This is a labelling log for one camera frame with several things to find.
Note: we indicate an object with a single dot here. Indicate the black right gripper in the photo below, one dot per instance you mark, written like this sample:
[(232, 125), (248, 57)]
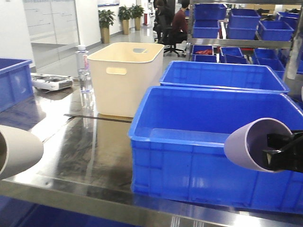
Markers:
[(288, 153)]

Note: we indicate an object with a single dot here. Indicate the lavender plastic cup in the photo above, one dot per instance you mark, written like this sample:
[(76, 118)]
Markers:
[(245, 145)]

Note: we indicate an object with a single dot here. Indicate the cream plastic cup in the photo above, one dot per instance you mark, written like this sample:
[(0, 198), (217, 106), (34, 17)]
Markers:
[(19, 151)]

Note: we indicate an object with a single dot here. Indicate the blue plastic bin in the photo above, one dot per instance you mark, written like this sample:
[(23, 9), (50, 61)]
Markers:
[(222, 76), (15, 82), (177, 138)]

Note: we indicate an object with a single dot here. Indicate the near blue plastic bin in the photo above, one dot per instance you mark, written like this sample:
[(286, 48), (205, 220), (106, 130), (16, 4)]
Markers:
[(177, 138)]

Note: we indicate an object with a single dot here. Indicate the left blue plastic bin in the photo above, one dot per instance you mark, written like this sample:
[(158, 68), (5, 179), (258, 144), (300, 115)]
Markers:
[(15, 82)]

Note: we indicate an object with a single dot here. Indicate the metal shelf with blue bins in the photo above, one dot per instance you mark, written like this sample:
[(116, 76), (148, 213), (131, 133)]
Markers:
[(244, 29)]

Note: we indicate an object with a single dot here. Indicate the black office chair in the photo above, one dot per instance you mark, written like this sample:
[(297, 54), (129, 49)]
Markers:
[(172, 45)]

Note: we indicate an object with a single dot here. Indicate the seated person red sweater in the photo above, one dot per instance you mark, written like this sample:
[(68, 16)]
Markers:
[(179, 26)]

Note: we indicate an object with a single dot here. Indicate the cream plastic tub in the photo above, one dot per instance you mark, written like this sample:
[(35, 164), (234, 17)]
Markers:
[(121, 73)]

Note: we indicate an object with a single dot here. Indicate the clear water bottle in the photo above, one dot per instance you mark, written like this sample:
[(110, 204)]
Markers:
[(83, 69)]

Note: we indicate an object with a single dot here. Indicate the potted plant gold pot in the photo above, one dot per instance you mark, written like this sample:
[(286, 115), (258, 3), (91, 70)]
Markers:
[(106, 19)]

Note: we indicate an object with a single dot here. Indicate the white handheld controller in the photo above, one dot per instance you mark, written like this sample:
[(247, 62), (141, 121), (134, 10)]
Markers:
[(50, 82)]

